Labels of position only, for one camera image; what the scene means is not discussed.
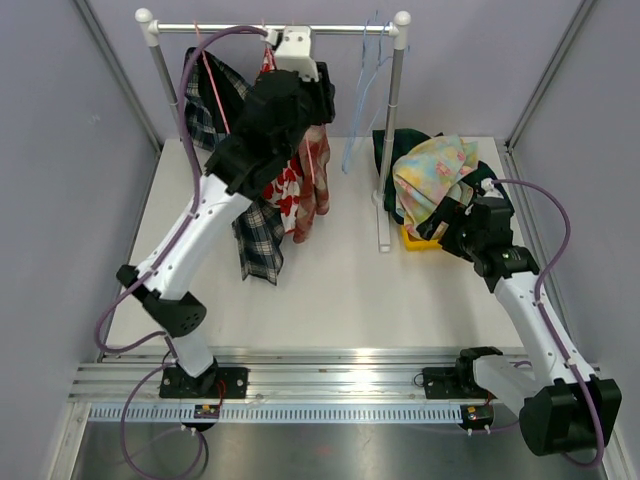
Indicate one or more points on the light blue hanger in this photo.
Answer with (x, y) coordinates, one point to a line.
(365, 80)

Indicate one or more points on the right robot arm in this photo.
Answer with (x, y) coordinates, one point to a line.
(561, 403)

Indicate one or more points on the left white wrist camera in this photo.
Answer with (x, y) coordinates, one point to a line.
(281, 44)

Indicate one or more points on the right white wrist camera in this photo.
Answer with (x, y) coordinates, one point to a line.
(489, 189)

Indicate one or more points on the white metal clothes rack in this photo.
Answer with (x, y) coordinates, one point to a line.
(152, 29)

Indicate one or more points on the pastel floral skirt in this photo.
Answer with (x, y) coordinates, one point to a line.
(430, 173)

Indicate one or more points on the red white floral skirt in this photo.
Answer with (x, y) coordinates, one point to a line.
(284, 193)

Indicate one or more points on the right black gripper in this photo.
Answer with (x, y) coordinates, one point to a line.
(450, 211)

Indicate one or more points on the aluminium mounting rail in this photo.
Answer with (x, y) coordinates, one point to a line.
(316, 375)

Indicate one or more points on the red beige checked skirt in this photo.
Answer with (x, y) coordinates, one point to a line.
(314, 196)

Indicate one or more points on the navy plaid skirt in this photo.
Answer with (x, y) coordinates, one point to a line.
(259, 230)

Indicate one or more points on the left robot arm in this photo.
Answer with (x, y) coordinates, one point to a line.
(276, 113)

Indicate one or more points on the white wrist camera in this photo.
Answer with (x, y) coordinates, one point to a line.
(489, 189)
(281, 44)

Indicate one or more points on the yellow plastic bin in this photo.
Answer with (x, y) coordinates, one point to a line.
(416, 244)

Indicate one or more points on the slotted white cable duct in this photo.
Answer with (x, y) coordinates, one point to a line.
(241, 413)

